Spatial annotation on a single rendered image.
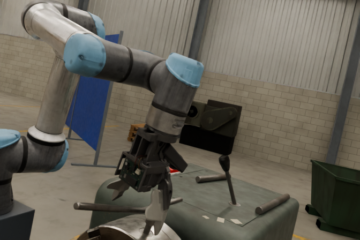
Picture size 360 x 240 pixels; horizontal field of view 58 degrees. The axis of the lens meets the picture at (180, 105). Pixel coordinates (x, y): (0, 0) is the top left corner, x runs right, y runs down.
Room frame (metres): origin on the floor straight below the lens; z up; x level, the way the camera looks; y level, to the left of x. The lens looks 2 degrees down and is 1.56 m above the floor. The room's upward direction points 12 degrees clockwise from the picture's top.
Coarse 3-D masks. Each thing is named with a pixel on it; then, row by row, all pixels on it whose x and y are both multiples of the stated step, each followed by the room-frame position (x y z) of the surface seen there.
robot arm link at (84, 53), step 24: (48, 0) 0.89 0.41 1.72; (24, 24) 0.82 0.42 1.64; (48, 24) 0.74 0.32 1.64; (72, 24) 0.70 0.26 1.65; (72, 48) 0.59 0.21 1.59; (96, 48) 0.59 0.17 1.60; (120, 48) 0.63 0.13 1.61; (72, 72) 0.59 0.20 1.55; (96, 72) 0.60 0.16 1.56; (120, 72) 0.63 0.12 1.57
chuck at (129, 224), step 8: (104, 224) 0.74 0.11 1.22; (112, 224) 0.73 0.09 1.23; (120, 224) 0.73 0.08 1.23; (128, 224) 0.73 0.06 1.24; (136, 224) 0.74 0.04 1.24; (144, 224) 0.75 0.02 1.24; (104, 232) 0.72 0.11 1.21; (112, 232) 0.71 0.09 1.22; (120, 232) 0.70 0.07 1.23; (128, 232) 0.69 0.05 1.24; (136, 232) 0.70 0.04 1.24; (152, 232) 0.73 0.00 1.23; (160, 232) 0.74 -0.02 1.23
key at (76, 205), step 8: (176, 200) 0.77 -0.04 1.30; (80, 208) 0.51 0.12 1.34; (88, 208) 0.53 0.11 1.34; (96, 208) 0.55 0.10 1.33; (104, 208) 0.56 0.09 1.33; (112, 208) 0.58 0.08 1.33; (120, 208) 0.60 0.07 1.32; (128, 208) 0.62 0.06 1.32; (136, 208) 0.65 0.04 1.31; (144, 208) 0.67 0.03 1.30
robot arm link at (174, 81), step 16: (160, 64) 0.65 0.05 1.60; (176, 64) 0.61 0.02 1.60; (192, 64) 0.61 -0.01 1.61; (160, 80) 0.63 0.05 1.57; (176, 80) 0.61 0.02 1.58; (192, 80) 0.62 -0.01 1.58; (160, 96) 0.62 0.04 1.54; (176, 96) 0.61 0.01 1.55; (192, 96) 0.63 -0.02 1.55; (176, 112) 0.62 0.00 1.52
